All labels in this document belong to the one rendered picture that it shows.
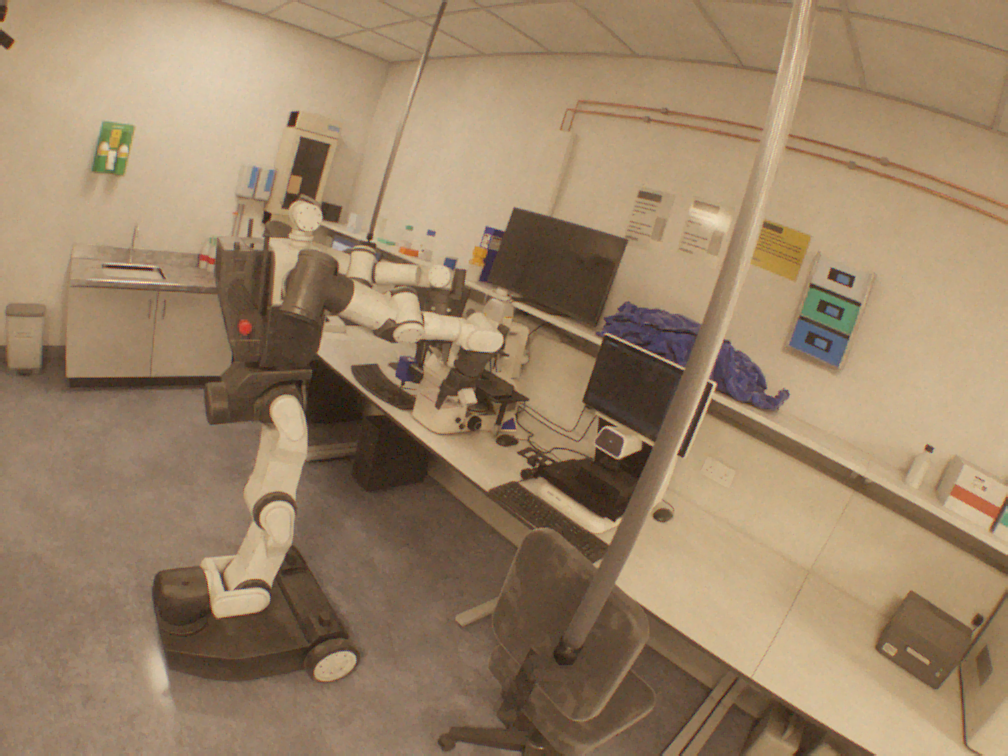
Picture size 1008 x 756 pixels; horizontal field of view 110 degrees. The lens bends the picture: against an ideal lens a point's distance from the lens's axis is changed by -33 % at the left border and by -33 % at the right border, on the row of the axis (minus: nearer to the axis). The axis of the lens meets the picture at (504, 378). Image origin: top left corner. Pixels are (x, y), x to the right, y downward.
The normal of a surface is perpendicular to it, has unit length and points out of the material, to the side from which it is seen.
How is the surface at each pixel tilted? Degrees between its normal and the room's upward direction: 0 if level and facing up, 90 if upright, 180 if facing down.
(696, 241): 90
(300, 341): 101
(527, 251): 86
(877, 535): 90
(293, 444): 90
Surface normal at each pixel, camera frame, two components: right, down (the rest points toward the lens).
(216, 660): 0.32, 0.36
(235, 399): 0.61, 0.39
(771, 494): -0.66, 0.01
